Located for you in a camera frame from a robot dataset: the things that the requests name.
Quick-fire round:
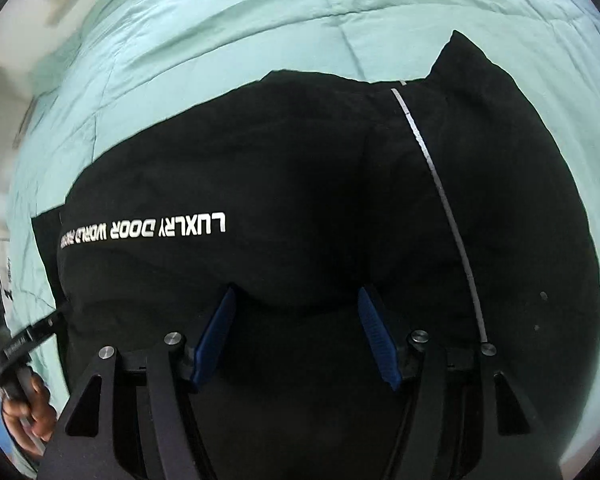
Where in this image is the mint green bed quilt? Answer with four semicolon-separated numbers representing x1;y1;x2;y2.
7;0;600;474

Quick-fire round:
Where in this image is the white shelf unit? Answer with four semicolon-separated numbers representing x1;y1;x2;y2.
0;67;35;194

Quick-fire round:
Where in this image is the person's left hand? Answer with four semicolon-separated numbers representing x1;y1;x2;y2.
2;373;57;454

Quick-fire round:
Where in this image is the black hooded jacket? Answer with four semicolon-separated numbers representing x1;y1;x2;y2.
32;33;600;479

